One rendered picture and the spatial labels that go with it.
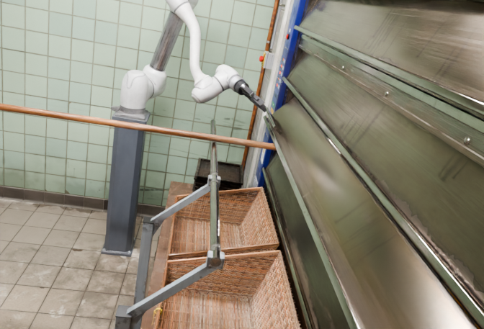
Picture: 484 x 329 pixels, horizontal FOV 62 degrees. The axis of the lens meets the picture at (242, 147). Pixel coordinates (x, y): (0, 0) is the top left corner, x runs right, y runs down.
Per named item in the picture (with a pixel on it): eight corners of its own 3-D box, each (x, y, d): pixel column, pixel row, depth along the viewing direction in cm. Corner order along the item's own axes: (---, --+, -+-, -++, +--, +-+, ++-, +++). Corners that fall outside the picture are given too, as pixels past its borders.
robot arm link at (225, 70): (244, 83, 236) (225, 96, 234) (230, 71, 246) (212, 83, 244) (239, 69, 228) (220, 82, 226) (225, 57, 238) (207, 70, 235)
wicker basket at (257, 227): (254, 227, 238) (263, 186, 229) (269, 294, 186) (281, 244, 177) (171, 217, 231) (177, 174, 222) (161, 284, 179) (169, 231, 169)
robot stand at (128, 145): (107, 237, 299) (118, 107, 265) (135, 240, 302) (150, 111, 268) (100, 253, 280) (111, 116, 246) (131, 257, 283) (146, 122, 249)
